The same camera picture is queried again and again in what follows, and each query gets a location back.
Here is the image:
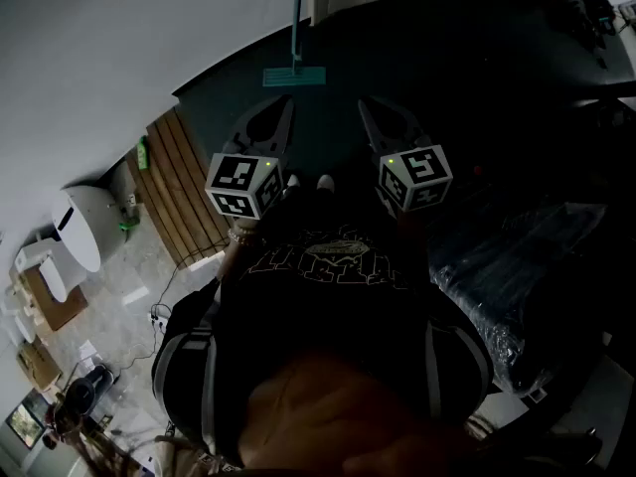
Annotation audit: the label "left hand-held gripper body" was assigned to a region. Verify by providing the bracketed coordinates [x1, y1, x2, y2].
[204, 135, 287, 220]

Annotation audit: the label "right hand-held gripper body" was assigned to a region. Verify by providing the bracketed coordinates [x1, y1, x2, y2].
[377, 135, 455, 219]

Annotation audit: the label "teal mop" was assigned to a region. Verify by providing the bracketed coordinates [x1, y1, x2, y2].
[261, 0, 328, 88]

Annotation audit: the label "person's left forearm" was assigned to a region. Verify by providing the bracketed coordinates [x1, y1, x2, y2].
[216, 215, 266, 282]

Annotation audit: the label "wooden slatted panel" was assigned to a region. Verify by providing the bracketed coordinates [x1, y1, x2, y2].
[124, 107, 228, 269]

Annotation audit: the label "green plastic tool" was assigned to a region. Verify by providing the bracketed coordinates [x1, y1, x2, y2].
[117, 215, 144, 241]

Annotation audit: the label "black table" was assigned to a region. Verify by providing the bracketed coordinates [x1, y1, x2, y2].
[436, 0, 636, 99]

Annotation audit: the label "plastic-wrapped black sofa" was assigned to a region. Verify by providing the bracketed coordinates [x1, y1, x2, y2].
[425, 199, 615, 399]

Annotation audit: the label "person's black printed shirt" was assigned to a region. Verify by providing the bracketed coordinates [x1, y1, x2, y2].
[151, 186, 496, 469]

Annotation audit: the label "dark equipment pile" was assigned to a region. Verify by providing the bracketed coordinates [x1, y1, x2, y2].
[544, 0, 620, 52]

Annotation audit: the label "white chair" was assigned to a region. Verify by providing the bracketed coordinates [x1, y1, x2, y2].
[12, 241, 70, 303]

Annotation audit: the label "flat brown cardboard box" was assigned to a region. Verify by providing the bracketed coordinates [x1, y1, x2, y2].
[18, 264, 89, 333]

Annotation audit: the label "white paper sheet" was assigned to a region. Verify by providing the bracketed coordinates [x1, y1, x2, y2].
[77, 338, 99, 371]

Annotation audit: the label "black round stool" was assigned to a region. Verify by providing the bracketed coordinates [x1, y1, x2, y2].
[65, 363, 120, 415]

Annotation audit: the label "small brown cardboard box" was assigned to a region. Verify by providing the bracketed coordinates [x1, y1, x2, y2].
[15, 339, 65, 393]

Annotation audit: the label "framed screen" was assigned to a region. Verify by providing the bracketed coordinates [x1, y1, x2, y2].
[3, 389, 52, 450]

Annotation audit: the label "beaded bracelet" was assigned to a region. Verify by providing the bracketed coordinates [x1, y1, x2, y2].
[227, 226, 257, 247]

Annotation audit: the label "black cable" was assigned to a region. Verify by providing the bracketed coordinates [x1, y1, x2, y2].
[103, 243, 225, 373]

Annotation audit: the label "grey backpack straps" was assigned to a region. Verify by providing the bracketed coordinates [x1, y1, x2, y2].
[151, 310, 493, 466]

